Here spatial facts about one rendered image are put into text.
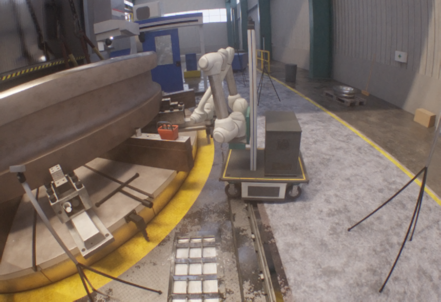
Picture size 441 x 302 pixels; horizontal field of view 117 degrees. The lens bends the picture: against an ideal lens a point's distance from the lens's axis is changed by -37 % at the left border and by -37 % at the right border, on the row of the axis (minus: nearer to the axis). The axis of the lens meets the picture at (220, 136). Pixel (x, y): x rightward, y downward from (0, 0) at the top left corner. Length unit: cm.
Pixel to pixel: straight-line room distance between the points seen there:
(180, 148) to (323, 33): 921
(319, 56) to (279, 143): 864
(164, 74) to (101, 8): 307
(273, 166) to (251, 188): 32
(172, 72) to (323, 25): 698
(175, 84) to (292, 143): 587
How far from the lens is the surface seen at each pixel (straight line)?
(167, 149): 237
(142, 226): 200
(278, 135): 203
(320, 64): 1053
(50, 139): 226
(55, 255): 208
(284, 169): 222
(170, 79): 747
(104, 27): 645
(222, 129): 176
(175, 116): 334
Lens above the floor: 163
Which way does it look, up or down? 25 degrees down
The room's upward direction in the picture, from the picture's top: 4 degrees counter-clockwise
